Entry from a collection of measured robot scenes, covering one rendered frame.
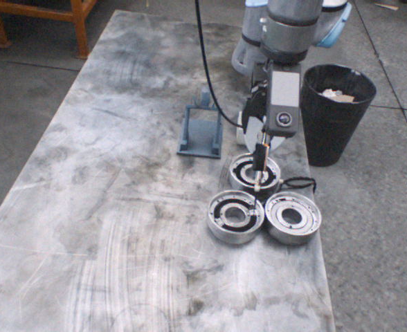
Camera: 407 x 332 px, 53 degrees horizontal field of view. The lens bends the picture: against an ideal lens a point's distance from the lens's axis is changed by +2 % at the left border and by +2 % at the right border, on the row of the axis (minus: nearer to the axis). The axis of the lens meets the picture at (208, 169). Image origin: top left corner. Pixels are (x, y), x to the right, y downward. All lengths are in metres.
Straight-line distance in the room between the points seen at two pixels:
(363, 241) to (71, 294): 1.46
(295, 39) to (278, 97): 0.08
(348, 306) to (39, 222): 1.25
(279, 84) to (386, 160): 1.82
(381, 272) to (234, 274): 1.22
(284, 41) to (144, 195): 0.41
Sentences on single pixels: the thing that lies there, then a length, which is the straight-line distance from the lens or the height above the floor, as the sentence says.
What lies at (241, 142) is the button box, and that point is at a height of 0.81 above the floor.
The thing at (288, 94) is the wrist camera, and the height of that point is 1.08.
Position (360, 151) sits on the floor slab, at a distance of 2.39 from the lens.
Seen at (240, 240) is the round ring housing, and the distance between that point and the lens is 0.74.
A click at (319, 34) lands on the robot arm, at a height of 0.96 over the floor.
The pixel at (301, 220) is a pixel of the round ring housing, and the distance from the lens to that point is 0.80.
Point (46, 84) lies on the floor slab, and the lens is 2.66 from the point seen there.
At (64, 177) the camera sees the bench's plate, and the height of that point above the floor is 0.80.
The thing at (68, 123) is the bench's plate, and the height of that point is 0.80.
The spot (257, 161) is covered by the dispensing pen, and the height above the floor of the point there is 0.93.
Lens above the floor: 1.41
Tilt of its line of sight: 44 degrees down
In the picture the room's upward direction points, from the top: 7 degrees clockwise
